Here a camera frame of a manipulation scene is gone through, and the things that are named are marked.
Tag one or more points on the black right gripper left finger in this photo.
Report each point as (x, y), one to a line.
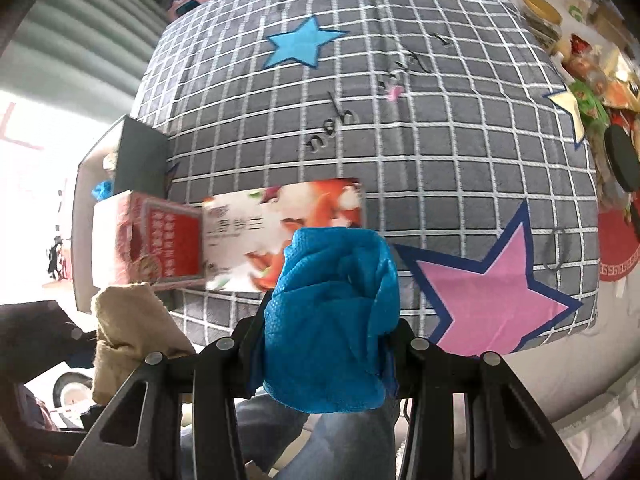
(228, 369)

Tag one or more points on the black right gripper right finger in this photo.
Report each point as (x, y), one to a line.
(420, 369)

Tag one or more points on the beige knitted sock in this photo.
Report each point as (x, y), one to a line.
(131, 323)

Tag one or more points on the blue mesh cloth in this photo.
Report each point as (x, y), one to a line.
(337, 296)

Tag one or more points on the white storage box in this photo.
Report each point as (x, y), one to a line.
(129, 158)

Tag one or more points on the red orange cardboard box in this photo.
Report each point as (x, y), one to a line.
(139, 238)

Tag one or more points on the light blue fluffy cloth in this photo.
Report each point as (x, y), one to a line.
(103, 190)

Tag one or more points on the grey green curtain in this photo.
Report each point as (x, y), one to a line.
(85, 56)

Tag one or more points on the grey checked star tablecloth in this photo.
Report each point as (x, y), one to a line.
(442, 109)

